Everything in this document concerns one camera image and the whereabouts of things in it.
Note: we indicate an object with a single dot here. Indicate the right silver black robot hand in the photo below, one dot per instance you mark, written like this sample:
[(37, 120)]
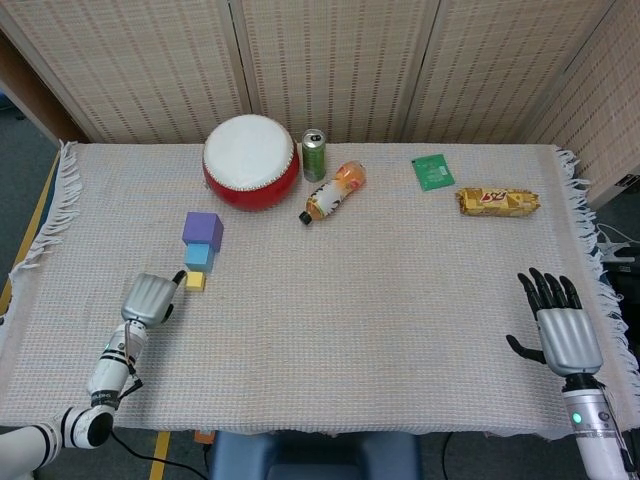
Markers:
[(570, 340)]

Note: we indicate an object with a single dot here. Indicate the blue cube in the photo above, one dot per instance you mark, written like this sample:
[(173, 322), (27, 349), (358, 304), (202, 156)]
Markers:
[(199, 257)]

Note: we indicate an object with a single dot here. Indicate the green drink can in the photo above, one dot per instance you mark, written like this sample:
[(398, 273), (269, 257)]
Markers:
[(315, 160)]

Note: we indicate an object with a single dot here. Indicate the red drum with white skin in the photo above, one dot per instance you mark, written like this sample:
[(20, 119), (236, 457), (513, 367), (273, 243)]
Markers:
[(250, 160)]

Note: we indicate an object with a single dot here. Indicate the large purple foam cube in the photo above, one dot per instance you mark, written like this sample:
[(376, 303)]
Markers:
[(201, 230)]

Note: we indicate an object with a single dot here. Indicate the small orange object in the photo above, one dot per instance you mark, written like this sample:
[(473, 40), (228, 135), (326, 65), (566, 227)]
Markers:
[(204, 436)]

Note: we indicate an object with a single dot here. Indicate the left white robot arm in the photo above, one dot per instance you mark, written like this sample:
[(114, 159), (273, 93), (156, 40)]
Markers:
[(105, 372)]

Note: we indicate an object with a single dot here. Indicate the orange juice bottle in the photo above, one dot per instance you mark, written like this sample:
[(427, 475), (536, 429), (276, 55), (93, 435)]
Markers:
[(332, 192)]

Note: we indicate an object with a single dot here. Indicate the black equipment box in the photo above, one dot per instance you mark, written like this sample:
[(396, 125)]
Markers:
[(629, 270)]

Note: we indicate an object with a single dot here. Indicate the brown wooden board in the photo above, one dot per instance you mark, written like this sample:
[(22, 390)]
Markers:
[(30, 90)]

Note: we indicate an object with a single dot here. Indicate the woven bamboo screen panel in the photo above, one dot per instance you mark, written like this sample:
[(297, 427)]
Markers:
[(335, 65), (500, 65), (125, 65), (600, 125)]

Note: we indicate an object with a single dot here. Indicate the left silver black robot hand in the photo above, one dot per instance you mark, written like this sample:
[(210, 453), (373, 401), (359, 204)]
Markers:
[(147, 300)]

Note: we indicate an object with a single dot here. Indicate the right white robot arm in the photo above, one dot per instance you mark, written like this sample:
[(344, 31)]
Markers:
[(595, 440)]

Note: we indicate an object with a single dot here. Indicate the white woven fringed tablecloth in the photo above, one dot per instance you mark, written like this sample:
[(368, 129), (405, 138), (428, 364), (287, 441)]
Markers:
[(350, 325)]

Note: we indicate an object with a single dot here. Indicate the green sachet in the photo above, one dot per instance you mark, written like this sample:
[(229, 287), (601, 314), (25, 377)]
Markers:
[(433, 172)]

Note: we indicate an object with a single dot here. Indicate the small yellow foam cube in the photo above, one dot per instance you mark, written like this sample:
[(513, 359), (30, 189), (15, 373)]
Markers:
[(195, 281)]

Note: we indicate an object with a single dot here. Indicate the yellow biscuit pack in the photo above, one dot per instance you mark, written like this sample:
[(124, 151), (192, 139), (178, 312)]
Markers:
[(497, 202)]

